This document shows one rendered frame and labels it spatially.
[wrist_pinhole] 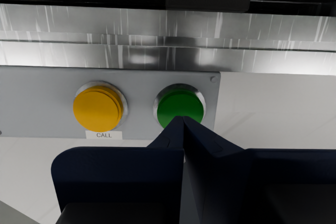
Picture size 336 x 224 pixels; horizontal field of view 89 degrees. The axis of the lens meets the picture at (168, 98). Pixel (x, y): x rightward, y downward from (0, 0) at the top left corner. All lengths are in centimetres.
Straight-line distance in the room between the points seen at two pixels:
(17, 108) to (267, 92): 30
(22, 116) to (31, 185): 24
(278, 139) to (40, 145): 39
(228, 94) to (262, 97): 5
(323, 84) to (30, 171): 50
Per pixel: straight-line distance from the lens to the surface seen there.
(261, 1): 21
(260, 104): 30
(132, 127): 17
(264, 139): 33
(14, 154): 40
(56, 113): 18
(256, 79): 28
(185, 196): 27
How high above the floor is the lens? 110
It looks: 71 degrees down
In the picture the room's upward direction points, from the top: 177 degrees clockwise
